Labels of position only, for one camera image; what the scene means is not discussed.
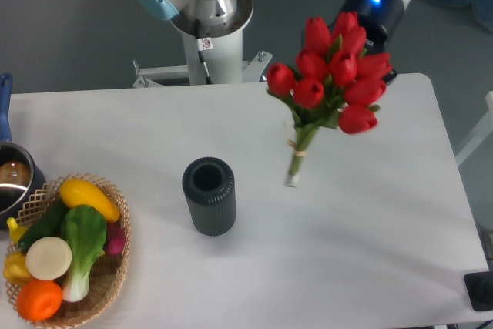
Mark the green bok choy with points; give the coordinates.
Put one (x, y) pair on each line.
(84, 230)

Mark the cream round disc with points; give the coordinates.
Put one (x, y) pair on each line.
(48, 258)

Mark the orange fruit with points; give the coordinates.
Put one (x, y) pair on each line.
(38, 300)

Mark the yellow bell pepper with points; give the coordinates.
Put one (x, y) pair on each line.
(15, 269)

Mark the dark grey ribbed vase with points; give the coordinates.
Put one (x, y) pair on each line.
(209, 188)

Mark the blue handled saucepan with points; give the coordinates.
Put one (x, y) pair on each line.
(20, 176)

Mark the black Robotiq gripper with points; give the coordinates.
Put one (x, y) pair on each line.
(379, 18)

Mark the white furniture frame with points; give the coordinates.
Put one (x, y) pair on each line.
(477, 135)

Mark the purple red radish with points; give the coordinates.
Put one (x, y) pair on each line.
(115, 239)

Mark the yellow squash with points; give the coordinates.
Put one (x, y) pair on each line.
(76, 192)

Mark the small yellow gourd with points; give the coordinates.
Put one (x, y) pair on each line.
(16, 231)

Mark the dark green cucumber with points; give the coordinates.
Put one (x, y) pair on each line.
(49, 224)

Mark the red tulip bouquet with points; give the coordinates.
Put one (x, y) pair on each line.
(334, 84)

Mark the woven wicker basket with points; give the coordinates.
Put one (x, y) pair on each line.
(107, 274)

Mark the black device at edge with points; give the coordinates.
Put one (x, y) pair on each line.
(479, 288)

